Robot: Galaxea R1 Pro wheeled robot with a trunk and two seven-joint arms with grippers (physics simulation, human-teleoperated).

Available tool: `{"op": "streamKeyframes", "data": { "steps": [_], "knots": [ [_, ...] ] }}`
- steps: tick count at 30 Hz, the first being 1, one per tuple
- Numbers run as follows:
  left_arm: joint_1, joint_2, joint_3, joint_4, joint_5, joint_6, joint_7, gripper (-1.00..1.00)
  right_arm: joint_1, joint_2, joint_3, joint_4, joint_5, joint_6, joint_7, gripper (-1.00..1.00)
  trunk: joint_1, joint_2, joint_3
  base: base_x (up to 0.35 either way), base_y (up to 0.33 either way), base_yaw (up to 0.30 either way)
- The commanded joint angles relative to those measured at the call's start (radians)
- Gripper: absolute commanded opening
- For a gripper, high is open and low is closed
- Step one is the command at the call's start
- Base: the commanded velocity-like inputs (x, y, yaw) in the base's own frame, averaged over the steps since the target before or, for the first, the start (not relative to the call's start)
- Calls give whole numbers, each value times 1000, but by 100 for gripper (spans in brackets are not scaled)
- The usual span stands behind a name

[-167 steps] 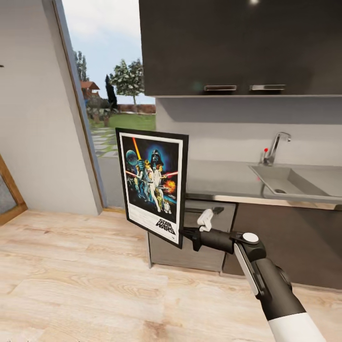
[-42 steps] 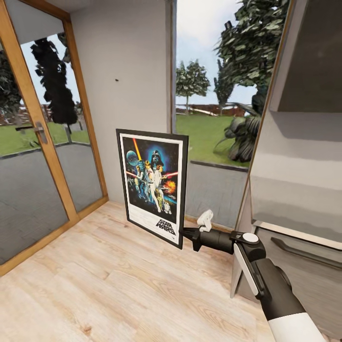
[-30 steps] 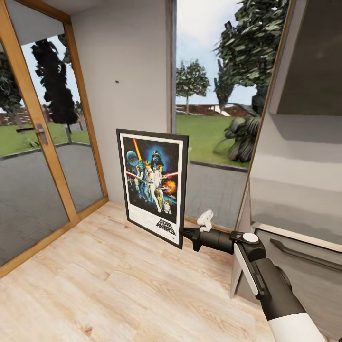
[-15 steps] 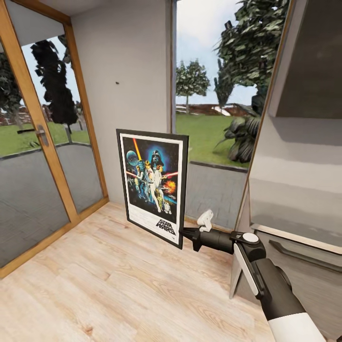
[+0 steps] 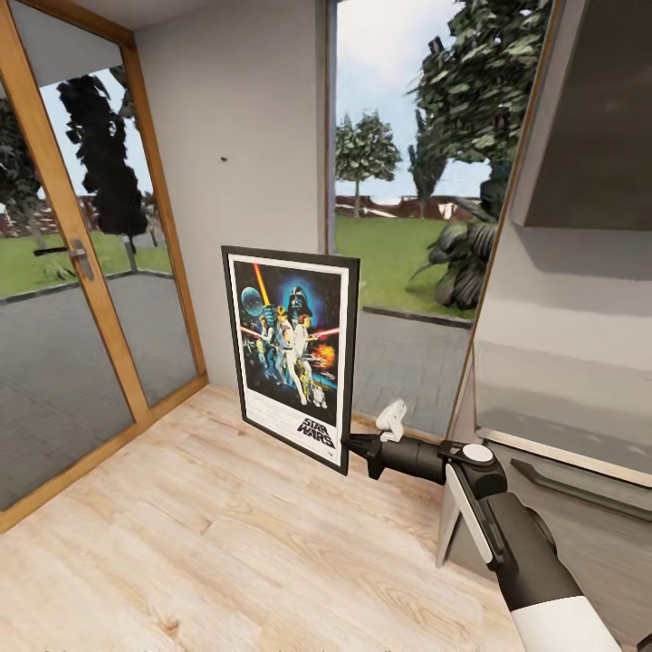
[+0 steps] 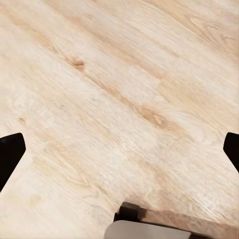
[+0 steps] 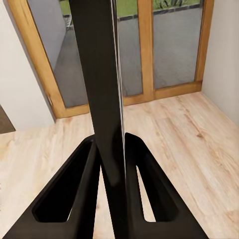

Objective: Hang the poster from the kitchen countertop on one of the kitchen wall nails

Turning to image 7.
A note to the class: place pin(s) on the door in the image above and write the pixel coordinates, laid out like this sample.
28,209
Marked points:
163,47

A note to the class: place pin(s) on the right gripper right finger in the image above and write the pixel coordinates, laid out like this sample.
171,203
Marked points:
173,218

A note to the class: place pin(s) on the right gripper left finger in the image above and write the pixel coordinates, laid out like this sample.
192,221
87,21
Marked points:
66,207

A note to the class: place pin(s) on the poster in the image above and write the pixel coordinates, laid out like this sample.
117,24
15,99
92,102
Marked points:
96,29

